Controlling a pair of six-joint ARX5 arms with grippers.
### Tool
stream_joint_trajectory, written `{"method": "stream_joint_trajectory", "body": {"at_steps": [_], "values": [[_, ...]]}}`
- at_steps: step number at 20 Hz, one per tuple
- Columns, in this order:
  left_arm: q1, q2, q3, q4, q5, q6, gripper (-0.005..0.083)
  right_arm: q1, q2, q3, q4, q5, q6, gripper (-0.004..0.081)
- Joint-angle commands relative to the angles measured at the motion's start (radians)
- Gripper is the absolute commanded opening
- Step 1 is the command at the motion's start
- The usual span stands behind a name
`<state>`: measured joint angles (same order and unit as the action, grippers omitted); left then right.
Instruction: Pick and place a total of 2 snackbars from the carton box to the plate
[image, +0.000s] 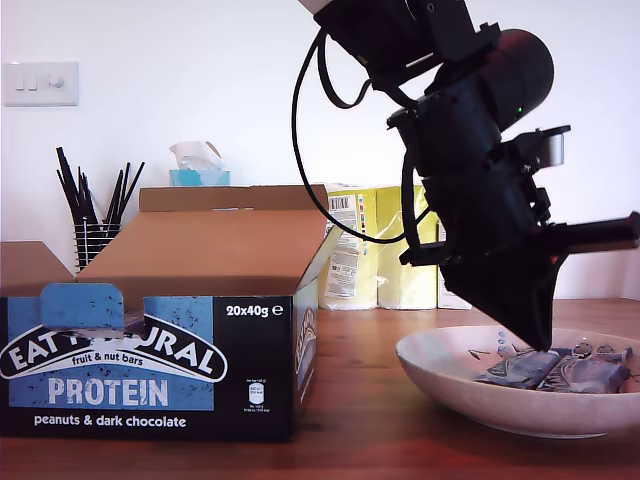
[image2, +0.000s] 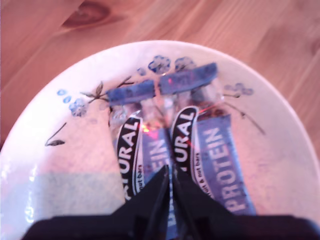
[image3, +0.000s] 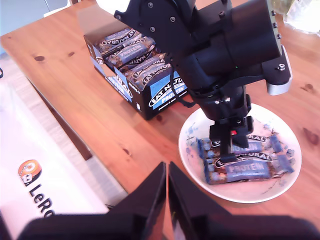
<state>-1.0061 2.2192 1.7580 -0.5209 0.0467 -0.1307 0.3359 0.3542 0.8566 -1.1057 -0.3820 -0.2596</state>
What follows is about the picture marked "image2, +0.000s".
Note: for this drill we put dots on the white floral ceramic plate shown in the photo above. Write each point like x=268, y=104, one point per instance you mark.
x=75, y=162

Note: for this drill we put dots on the blue protein snack bar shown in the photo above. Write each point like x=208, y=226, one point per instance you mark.
x=217, y=155
x=130, y=150

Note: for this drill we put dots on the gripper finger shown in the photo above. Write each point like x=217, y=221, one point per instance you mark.
x=150, y=200
x=195, y=200

